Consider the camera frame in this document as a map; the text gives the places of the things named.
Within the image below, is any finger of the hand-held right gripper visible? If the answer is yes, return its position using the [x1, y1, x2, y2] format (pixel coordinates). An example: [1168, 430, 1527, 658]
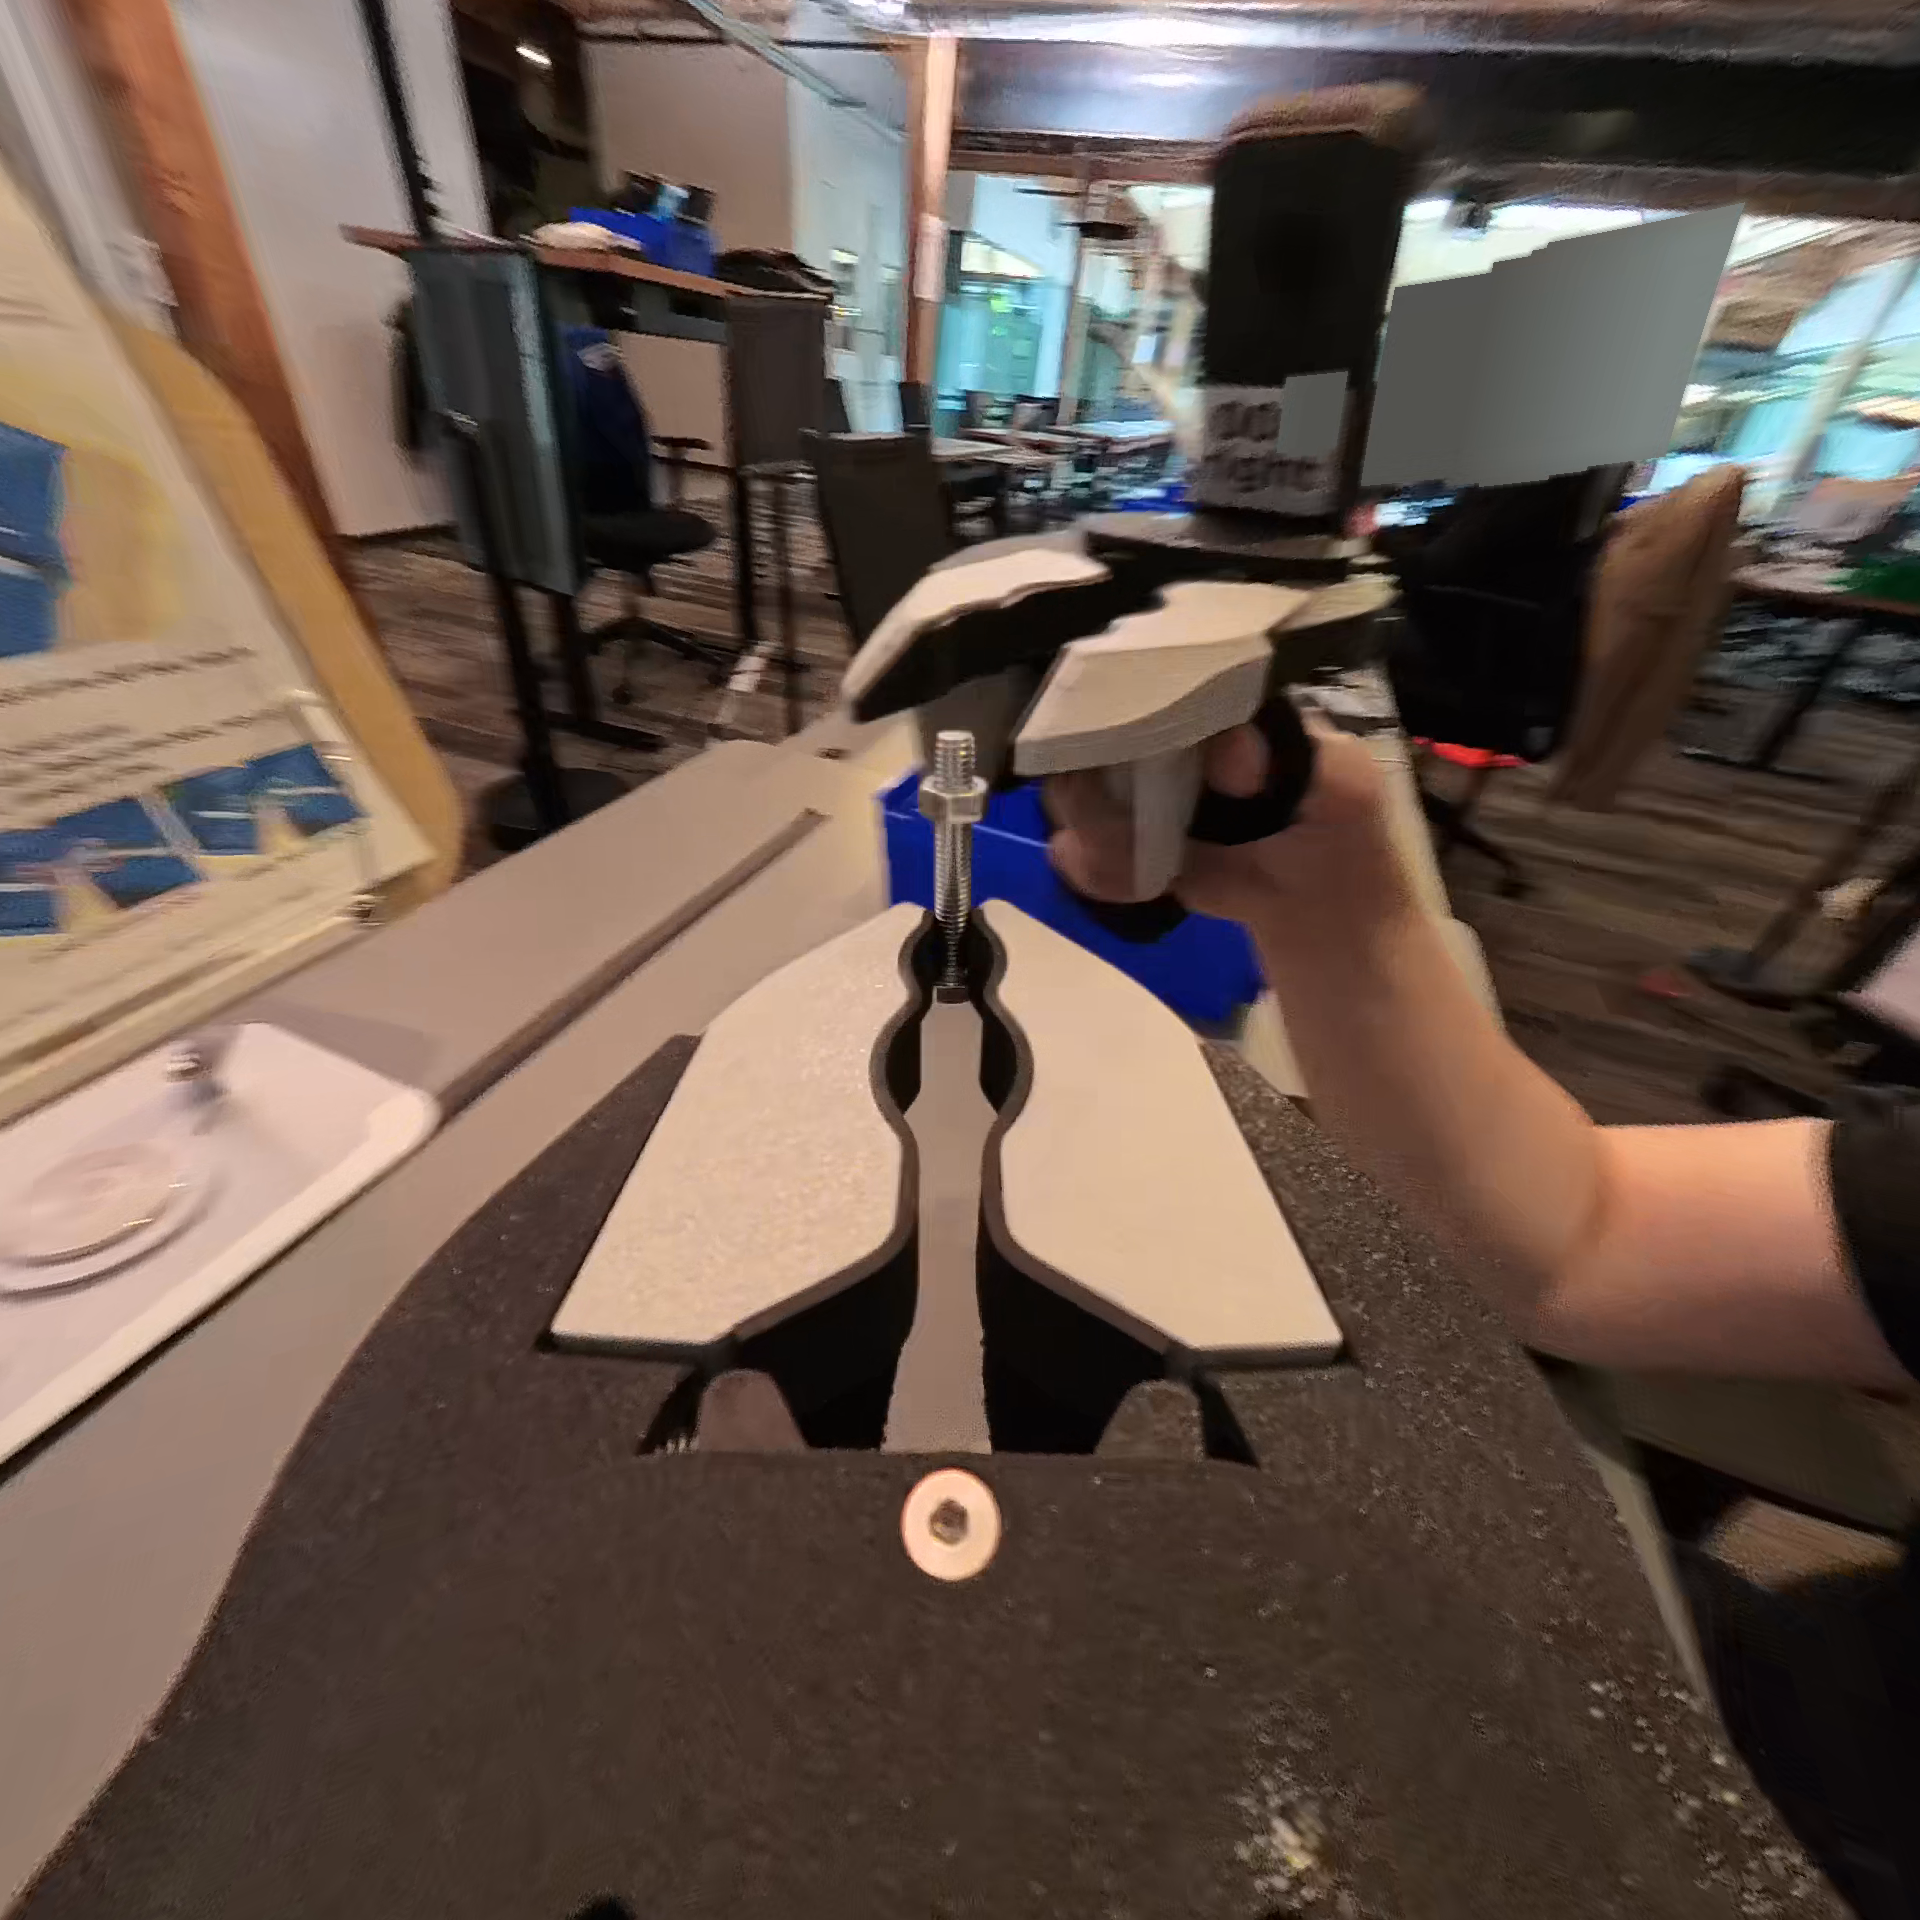
[1009, 583, 1318, 785]
[838, 540, 1162, 724]

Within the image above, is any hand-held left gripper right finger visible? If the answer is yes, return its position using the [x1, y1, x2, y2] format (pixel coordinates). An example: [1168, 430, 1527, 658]
[978, 902, 1346, 1378]

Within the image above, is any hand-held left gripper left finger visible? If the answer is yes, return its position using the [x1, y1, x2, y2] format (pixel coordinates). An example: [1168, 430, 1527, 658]
[548, 902, 926, 1366]

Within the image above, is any blue divided parts bin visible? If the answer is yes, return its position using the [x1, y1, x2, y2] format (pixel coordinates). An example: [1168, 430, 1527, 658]
[880, 768, 1267, 1033]

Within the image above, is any silver threaded bolt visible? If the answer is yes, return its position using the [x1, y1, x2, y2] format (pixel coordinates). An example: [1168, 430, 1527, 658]
[920, 730, 986, 1003]

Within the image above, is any person's right forearm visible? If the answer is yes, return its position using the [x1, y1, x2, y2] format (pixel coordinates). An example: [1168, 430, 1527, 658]
[1254, 902, 1878, 1401]

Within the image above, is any person's right hand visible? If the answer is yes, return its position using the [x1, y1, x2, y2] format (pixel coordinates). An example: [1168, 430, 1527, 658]
[1043, 720, 1424, 970]

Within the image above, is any black high-back chair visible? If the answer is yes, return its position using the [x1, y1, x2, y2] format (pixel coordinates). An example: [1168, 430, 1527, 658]
[1380, 465, 1638, 768]

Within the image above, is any black office chair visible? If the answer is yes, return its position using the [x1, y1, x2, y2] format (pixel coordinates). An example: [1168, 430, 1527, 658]
[576, 435, 722, 706]

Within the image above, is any blue jacket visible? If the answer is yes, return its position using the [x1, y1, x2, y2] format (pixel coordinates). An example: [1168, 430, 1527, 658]
[559, 323, 657, 520]

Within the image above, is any wooden standing desk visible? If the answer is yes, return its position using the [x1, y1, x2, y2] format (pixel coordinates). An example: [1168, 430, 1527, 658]
[344, 223, 834, 647]

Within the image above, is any white tray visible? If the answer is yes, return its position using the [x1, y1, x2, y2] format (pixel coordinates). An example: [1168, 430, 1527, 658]
[0, 1019, 443, 1471]

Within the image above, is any beige coat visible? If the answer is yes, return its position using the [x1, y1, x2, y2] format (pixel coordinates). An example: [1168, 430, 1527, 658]
[1550, 465, 1753, 808]

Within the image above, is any black panel on stand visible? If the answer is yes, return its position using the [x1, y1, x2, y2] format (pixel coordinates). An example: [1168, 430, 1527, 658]
[402, 244, 633, 849]

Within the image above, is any clear round dish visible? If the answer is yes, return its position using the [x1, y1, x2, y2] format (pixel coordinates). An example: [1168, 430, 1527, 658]
[0, 1137, 216, 1298]

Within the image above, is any person's black shirt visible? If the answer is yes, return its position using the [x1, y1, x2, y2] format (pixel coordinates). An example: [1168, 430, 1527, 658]
[1681, 1080, 1920, 1920]

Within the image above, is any printed instruction poster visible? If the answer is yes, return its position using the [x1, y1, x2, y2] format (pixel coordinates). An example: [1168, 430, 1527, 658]
[0, 152, 472, 1105]

